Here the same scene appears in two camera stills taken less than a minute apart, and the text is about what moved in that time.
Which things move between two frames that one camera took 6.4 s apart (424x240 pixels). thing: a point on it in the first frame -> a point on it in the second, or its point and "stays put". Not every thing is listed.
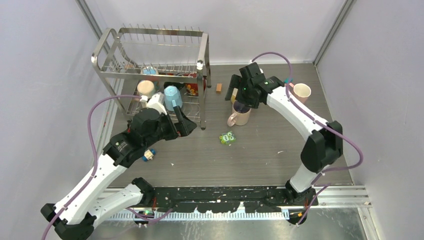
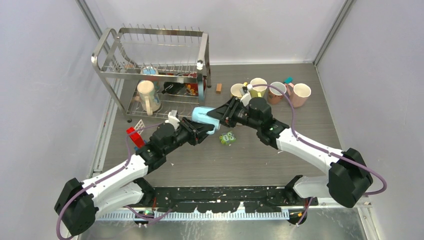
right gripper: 237,82 -> 225,113
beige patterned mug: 146,88 stays put
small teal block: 286,81 stays put
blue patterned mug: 149,70 stays put
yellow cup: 233,97 stays put
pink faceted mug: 301,91 stays put
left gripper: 184,126 -> 197,131
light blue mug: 171,93 -> 199,114
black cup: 179,85 stays put
